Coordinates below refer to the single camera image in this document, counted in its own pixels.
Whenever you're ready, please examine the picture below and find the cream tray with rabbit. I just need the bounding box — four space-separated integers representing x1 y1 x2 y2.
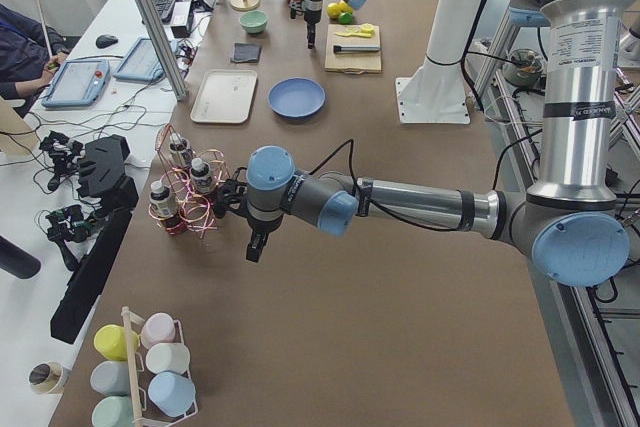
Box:
190 69 258 124

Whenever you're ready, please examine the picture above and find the blue cup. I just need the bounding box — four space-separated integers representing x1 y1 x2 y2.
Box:
147 371 196 417

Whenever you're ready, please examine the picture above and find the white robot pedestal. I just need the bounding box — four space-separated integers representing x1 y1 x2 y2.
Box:
396 0 482 124

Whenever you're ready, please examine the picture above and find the black computer mouse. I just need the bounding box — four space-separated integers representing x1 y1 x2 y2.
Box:
95 34 119 49

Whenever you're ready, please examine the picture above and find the wooden cutting board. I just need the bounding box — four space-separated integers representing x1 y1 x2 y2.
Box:
325 24 382 74

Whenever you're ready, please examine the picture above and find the green lime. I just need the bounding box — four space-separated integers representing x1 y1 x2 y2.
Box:
337 12 354 25

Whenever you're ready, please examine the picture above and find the tape roll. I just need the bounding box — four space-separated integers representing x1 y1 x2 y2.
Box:
28 362 70 394

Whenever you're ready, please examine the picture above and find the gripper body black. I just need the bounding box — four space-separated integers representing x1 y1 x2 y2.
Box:
289 0 321 25
214 179 283 241

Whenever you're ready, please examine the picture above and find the yellow cup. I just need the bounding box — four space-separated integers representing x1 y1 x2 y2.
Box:
93 324 127 361

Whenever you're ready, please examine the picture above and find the yellow lemon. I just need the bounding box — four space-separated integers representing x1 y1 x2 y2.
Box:
337 1 354 17
326 3 342 19

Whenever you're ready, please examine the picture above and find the grey folded cloth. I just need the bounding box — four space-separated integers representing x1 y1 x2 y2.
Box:
230 43 262 63

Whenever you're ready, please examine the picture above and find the blue plate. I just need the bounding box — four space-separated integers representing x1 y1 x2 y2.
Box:
268 77 326 119

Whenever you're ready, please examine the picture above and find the seated person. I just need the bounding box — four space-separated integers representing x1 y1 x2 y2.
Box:
1 5 70 100

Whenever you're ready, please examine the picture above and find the blue teach pendant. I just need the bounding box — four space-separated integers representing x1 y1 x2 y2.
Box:
113 37 164 83
41 59 110 109

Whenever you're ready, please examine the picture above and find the aluminium frame post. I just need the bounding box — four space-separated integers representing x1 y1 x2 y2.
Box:
134 0 188 101

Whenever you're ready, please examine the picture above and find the green bowl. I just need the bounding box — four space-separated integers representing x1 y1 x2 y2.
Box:
239 10 269 34

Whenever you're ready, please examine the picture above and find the white cup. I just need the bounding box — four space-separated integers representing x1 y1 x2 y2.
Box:
145 343 191 375

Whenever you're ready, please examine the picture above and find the pink cup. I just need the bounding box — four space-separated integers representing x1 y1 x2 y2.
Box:
140 312 176 349

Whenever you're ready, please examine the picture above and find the copper wire bottle rack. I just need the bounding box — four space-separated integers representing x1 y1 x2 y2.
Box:
148 124 230 237

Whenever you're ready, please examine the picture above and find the mint green cup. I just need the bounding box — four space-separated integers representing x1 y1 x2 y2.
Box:
91 396 133 427

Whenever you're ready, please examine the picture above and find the grey cup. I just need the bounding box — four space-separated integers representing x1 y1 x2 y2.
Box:
90 360 130 396

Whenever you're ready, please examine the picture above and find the knife with black handle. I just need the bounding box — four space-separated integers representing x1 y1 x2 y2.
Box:
333 45 381 55

